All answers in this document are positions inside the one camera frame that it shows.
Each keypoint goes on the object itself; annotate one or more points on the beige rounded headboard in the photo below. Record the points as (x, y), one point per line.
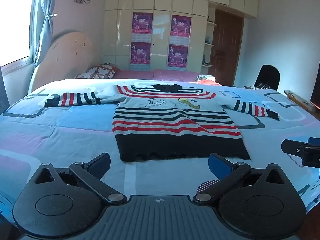
(70, 55)

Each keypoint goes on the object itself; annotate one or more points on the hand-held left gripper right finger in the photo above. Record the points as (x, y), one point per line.
(219, 165)

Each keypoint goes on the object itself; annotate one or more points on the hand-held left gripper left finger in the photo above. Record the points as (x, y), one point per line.
(100, 164)

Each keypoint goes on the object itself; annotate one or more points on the blue curtain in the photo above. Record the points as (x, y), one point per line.
(46, 30)

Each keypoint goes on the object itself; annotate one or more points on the curtain tieback hook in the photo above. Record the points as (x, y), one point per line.
(51, 15)

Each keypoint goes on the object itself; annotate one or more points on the corner shelf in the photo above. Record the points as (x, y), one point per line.
(208, 44)

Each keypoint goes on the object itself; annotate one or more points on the wooden board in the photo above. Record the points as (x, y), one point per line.
(300, 98)

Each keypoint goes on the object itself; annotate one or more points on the purple wall poster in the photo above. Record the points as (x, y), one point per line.
(181, 26)
(178, 55)
(140, 52)
(142, 22)

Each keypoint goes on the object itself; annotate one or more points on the window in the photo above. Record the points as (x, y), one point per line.
(15, 17)

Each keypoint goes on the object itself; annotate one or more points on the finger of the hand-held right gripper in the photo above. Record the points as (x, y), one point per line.
(292, 148)
(314, 140)

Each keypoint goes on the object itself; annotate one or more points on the striped knit sweater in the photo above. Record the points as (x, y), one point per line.
(175, 120)

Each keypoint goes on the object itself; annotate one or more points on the patterned bedspread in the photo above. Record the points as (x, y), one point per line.
(62, 130)

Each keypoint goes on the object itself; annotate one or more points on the pink bed sheet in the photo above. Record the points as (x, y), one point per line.
(160, 74)

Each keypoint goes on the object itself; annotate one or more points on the brown wooden door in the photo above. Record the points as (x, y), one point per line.
(226, 50)

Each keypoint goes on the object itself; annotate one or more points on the cream wardrobe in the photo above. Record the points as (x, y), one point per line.
(160, 5)

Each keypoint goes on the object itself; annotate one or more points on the patterned pillow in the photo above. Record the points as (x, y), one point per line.
(85, 76)
(105, 70)

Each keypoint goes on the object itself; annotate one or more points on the crumpled clothes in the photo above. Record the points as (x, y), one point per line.
(205, 79)

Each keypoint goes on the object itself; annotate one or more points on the black chair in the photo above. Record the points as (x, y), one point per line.
(267, 77)

